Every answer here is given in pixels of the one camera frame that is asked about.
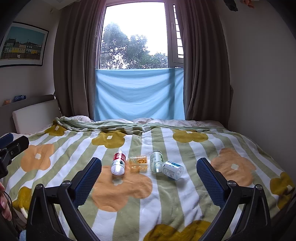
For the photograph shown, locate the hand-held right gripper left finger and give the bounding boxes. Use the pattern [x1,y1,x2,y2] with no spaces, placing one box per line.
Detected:
[26,157,102,241]

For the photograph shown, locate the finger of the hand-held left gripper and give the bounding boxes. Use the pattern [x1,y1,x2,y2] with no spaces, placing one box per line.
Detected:
[0,133,15,145]
[0,136,30,163]

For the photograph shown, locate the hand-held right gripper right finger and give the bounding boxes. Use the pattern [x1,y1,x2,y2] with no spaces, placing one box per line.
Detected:
[196,158,271,241]

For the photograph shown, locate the clear cup with red label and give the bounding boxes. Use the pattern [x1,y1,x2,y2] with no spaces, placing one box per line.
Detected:
[111,150,127,175]

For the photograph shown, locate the yellow clear cup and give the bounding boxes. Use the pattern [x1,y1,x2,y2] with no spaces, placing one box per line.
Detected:
[129,156,148,173]

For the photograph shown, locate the clear cup with green label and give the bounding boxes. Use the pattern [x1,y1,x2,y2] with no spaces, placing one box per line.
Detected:
[150,150,164,172]

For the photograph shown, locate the person's left hand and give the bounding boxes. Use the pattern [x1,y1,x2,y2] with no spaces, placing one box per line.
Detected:
[0,182,12,221]

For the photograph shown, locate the white headboard cushion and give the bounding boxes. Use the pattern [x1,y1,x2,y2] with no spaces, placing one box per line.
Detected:
[12,101,61,134]

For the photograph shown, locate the brown bed headboard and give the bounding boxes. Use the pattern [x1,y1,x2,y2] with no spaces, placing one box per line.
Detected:
[0,94,61,133]

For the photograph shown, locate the striped floral blanket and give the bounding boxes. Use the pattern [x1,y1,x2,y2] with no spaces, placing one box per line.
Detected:
[0,116,295,241]

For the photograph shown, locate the pale pink quilt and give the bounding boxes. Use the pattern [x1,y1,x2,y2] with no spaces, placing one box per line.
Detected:
[69,115,223,128]

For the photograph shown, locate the framed picture of houses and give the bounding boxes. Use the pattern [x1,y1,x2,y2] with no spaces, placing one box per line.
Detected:
[0,22,49,68]

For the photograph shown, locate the light blue cloth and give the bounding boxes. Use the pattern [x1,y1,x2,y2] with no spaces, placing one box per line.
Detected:
[94,68,185,121]

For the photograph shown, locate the brown curtain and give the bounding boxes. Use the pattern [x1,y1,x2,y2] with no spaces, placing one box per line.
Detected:
[54,0,107,122]
[179,0,234,129]

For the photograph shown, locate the window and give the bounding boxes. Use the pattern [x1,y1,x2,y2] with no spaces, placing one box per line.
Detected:
[99,1,185,70]

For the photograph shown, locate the dark hanging object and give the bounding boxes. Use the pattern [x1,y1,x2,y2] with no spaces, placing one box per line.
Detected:
[225,0,238,11]

